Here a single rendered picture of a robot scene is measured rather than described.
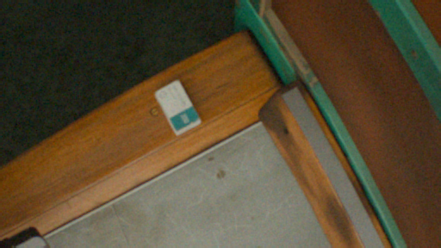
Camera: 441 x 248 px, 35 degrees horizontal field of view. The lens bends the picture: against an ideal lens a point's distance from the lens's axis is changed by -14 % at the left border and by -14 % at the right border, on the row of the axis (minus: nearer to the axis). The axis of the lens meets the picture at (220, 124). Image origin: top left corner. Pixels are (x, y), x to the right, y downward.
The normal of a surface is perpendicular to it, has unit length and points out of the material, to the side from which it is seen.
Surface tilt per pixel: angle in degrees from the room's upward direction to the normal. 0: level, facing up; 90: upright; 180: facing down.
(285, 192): 0
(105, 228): 0
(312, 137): 0
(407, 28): 90
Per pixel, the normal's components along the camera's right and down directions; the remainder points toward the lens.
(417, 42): -0.87, 0.47
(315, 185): -0.81, 0.33
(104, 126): 0.00, -0.25
